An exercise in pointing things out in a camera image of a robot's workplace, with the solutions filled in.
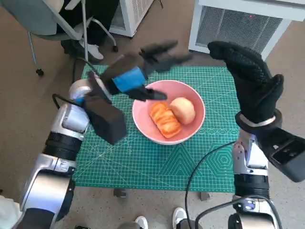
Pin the green cutting mat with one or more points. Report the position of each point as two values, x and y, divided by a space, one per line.
143 167

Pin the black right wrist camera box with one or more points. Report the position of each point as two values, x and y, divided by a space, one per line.
286 157

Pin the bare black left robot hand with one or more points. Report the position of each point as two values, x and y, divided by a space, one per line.
128 71

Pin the grey office chair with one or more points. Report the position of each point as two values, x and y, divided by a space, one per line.
28 19

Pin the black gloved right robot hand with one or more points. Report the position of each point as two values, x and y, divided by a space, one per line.
255 90

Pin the white shoe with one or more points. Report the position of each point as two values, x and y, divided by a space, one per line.
179 214
141 223

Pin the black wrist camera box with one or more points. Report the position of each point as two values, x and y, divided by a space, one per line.
286 157
107 121

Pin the person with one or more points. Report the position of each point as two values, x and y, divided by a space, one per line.
7 212
102 14

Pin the white cabinet with narrow grille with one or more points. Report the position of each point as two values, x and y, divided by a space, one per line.
138 12

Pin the white cabinet with wide grille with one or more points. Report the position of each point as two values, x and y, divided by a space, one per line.
238 23

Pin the grey table foot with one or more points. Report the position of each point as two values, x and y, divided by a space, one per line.
119 192
205 196

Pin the round bread bun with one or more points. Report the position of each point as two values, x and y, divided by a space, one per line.
183 111

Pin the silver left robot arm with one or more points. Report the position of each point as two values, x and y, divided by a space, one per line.
59 143

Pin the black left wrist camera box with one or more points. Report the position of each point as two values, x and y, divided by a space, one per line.
107 121

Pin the pink bowl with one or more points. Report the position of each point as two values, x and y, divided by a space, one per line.
143 119

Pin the long glazed bread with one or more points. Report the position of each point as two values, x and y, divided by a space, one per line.
166 121

